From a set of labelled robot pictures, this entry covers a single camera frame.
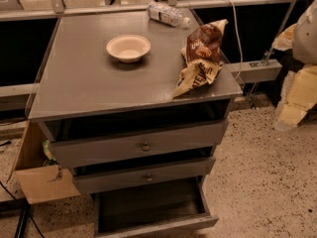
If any grey bottom drawer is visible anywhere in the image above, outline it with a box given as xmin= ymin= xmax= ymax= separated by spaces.
xmin=95 ymin=178 xmax=218 ymax=238

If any grey drawer cabinet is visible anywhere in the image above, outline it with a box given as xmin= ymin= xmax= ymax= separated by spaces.
xmin=27 ymin=9 xmax=244 ymax=196

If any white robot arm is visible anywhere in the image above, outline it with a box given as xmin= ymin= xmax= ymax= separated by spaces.
xmin=272 ymin=0 xmax=317 ymax=131

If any grey drawer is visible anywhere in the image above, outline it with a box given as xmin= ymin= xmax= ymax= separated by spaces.
xmin=40 ymin=119 xmax=228 ymax=168
xmin=95 ymin=178 xmax=218 ymax=238
xmin=72 ymin=157 xmax=215 ymax=194

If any clear plastic water bottle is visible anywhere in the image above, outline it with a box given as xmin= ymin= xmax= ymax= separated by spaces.
xmin=147 ymin=1 xmax=190 ymax=28

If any grey top drawer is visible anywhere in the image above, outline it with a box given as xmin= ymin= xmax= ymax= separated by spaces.
xmin=40 ymin=119 xmax=228 ymax=168

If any black floor cable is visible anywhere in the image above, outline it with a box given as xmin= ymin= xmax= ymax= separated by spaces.
xmin=0 ymin=180 xmax=48 ymax=238

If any white paper bowl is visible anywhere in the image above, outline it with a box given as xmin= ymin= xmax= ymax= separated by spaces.
xmin=106 ymin=35 xmax=151 ymax=62

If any white cable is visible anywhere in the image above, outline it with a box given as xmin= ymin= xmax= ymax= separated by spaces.
xmin=216 ymin=0 xmax=245 ymax=81

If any brown chip bag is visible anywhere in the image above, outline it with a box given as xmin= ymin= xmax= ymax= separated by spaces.
xmin=172 ymin=19 xmax=228 ymax=97

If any cardboard box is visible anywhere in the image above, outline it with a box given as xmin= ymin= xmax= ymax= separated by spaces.
xmin=12 ymin=122 xmax=80 ymax=204

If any green packet in box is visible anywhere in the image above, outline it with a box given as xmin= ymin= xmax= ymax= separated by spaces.
xmin=43 ymin=140 xmax=56 ymax=166

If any metal frame rail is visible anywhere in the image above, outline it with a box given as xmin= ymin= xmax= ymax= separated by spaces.
xmin=0 ymin=0 xmax=298 ymax=22

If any grey middle drawer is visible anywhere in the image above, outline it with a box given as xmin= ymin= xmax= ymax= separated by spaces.
xmin=72 ymin=157 xmax=215 ymax=194

